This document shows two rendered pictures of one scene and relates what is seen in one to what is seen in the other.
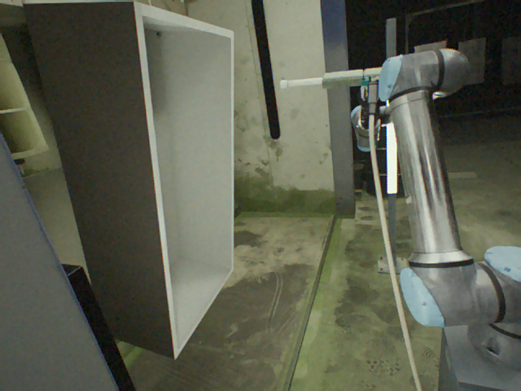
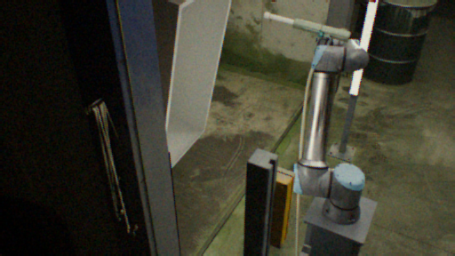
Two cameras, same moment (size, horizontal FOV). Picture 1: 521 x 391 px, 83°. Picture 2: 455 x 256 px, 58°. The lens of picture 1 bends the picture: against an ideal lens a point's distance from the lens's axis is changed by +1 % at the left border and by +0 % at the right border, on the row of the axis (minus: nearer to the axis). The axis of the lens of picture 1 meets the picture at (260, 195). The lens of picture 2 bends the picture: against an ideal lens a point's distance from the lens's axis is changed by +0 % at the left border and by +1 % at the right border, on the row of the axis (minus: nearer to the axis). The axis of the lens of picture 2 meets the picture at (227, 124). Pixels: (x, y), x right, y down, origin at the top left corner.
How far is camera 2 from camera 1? 1.28 m
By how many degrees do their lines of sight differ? 17
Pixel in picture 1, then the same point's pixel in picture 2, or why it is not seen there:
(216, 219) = (199, 92)
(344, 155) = not seen: hidden behind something
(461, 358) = (312, 212)
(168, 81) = not seen: outside the picture
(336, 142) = (332, 20)
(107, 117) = not seen: hidden behind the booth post
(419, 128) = (321, 94)
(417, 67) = (330, 59)
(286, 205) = (270, 68)
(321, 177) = (309, 50)
